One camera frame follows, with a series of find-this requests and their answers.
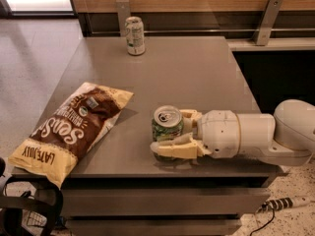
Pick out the black cable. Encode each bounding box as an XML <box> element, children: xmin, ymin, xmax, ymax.
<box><xmin>249</xmin><ymin>204</ymin><xmax>276</xmax><ymax>236</ymax></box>

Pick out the white power strip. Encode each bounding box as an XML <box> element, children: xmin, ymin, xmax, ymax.
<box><xmin>257</xmin><ymin>196</ymin><xmax>311</xmax><ymax>213</ymax></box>

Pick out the grey drawer cabinet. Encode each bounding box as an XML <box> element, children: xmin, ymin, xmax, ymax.
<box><xmin>42</xmin><ymin>37</ymin><xmax>283</xmax><ymax>236</ymax></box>

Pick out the white 7up can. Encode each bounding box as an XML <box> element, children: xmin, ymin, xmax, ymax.
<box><xmin>125</xmin><ymin>17</ymin><xmax>146</xmax><ymax>55</ymax></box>

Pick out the metal bracket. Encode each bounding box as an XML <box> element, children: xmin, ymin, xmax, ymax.
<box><xmin>116</xmin><ymin>0</ymin><xmax>131</xmax><ymax>36</ymax></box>
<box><xmin>253</xmin><ymin>0</ymin><xmax>283</xmax><ymax>46</ymax></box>

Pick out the left metal bracket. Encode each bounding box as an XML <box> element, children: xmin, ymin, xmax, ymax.
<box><xmin>116</xmin><ymin>0</ymin><xmax>131</xmax><ymax>36</ymax></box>

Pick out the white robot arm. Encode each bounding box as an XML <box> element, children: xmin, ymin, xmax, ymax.
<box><xmin>151</xmin><ymin>99</ymin><xmax>315</xmax><ymax>166</ymax></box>

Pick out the brown yellow chip bag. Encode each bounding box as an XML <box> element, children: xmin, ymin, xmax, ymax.
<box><xmin>8</xmin><ymin>83</ymin><xmax>133</xmax><ymax>187</ymax></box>

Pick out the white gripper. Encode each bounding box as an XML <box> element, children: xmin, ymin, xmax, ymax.
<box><xmin>150</xmin><ymin>109</ymin><xmax>240</xmax><ymax>159</ymax></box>

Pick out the metal rail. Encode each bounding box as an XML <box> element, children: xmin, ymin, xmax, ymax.
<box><xmin>91</xmin><ymin>28</ymin><xmax>315</xmax><ymax>35</ymax></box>

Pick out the green soda can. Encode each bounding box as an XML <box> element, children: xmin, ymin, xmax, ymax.
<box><xmin>151</xmin><ymin>105</ymin><xmax>184</xmax><ymax>161</ymax></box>

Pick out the right metal bracket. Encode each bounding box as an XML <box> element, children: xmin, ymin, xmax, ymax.
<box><xmin>253</xmin><ymin>0</ymin><xmax>283</xmax><ymax>46</ymax></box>

